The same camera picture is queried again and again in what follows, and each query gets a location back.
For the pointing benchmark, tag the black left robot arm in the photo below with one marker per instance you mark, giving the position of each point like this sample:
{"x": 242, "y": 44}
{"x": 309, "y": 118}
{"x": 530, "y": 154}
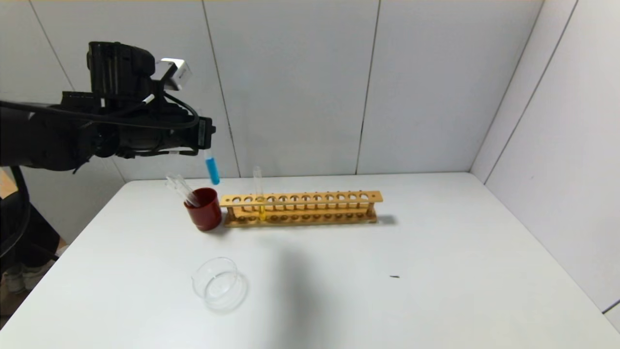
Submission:
{"x": 43, "y": 140}

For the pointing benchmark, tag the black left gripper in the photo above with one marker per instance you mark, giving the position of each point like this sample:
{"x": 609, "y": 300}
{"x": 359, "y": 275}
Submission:
{"x": 204, "y": 133}

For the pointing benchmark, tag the wooden test tube rack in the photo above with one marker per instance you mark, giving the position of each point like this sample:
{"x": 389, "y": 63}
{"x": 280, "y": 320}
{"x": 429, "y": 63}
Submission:
{"x": 300, "y": 198}

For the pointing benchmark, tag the clear glass dish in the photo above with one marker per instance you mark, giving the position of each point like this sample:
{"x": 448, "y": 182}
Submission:
{"x": 220, "y": 286}

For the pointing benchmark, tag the blue pigment glass test tube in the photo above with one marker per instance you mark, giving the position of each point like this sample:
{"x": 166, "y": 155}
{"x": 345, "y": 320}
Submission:
{"x": 213, "y": 172}

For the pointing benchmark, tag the yellow pigment glass test tube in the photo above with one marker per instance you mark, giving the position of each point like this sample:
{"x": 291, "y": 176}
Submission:
{"x": 262, "y": 212}

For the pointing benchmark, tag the grey white sneaker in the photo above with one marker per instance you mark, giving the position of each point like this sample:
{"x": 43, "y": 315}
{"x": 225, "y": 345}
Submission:
{"x": 35, "y": 276}
{"x": 13, "y": 281}

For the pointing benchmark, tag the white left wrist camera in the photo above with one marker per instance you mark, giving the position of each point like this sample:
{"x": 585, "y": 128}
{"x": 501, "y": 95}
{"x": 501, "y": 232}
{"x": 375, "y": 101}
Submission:
{"x": 174, "y": 72}

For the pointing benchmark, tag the red plastic cup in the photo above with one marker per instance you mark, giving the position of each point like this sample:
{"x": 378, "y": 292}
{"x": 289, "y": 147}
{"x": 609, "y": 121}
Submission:
{"x": 206, "y": 215}

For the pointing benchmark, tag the empty clear glass test tube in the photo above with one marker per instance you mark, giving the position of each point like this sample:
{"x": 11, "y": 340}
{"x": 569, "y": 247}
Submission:
{"x": 180, "y": 190}
{"x": 189, "y": 191}

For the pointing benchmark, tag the person's black trousered leg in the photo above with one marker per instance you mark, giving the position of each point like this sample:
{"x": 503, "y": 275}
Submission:
{"x": 34, "y": 237}

